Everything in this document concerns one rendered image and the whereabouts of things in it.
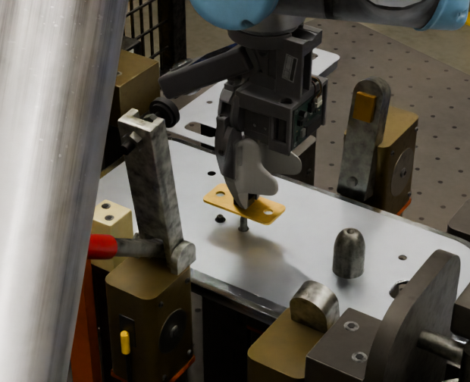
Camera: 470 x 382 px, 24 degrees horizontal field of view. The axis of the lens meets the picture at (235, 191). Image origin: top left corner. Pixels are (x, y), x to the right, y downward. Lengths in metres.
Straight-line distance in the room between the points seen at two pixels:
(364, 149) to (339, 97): 0.81
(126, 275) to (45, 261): 0.57
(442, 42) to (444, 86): 1.76
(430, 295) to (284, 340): 0.16
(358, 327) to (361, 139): 0.40
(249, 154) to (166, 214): 0.13
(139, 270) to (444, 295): 0.32
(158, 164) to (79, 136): 0.49
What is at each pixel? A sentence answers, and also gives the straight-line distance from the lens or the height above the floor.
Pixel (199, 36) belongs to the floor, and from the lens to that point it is 3.84.
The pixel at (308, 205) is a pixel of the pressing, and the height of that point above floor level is 1.00.
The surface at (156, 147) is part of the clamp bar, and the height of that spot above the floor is 1.19.
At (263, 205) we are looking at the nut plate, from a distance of 1.15.
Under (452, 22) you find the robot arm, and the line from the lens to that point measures 0.87.
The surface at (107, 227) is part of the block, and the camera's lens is 1.08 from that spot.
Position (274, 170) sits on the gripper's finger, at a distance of 1.14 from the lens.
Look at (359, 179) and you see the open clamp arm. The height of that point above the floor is 1.01.
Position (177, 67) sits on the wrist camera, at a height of 1.18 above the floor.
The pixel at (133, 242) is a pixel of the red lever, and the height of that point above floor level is 1.10.
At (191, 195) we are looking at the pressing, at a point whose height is 1.00.
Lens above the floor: 1.69
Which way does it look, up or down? 34 degrees down
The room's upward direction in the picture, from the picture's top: straight up
